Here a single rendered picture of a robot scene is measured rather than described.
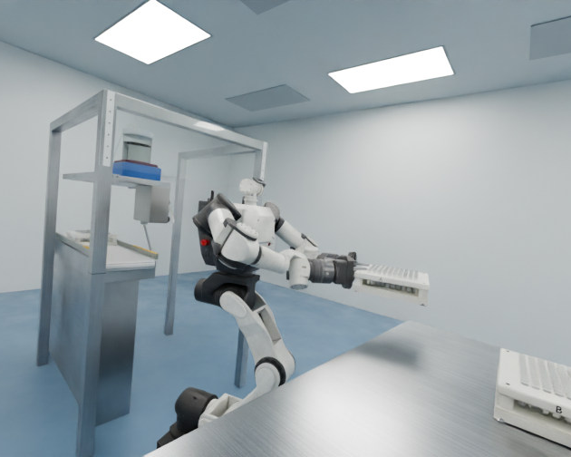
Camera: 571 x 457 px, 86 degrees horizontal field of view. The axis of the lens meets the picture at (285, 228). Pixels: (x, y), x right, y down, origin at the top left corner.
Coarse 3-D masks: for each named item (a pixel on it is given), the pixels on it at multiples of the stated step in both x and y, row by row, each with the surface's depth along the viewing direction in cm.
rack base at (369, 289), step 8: (360, 288) 107; (368, 288) 106; (376, 288) 106; (384, 288) 107; (384, 296) 104; (392, 296) 103; (400, 296) 102; (408, 296) 101; (416, 296) 101; (424, 304) 99
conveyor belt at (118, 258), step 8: (112, 248) 195; (120, 248) 197; (112, 256) 171; (120, 256) 173; (128, 256) 175; (136, 256) 178; (112, 264) 155; (120, 264) 157; (128, 264) 160; (136, 264) 163; (144, 264) 166; (152, 264) 169
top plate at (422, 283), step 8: (360, 272) 108; (376, 272) 112; (392, 272) 115; (408, 272) 119; (376, 280) 105; (384, 280) 104; (392, 280) 103; (400, 280) 102; (408, 280) 102; (424, 280) 105; (424, 288) 99
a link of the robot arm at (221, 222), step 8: (216, 216) 103; (224, 216) 102; (232, 216) 106; (208, 224) 107; (216, 224) 98; (224, 224) 96; (232, 224) 92; (240, 224) 94; (216, 232) 95; (224, 232) 95; (240, 232) 91; (248, 232) 91; (256, 232) 96; (216, 240) 95; (224, 240) 96; (216, 248) 94; (216, 256) 94; (224, 264) 93
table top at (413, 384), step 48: (384, 336) 100; (432, 336) 104; (288, 384) 66; (336, 384) 68; (384, 384) 70; (432, 384) 72; (480, 384) 74; (192, 432) 50; (240, 432) 51; (288, 432) 52; (336, 432) 53; (384, 432) 54; (432, 432) 55; (480, 432) 57; (528, 432) 58
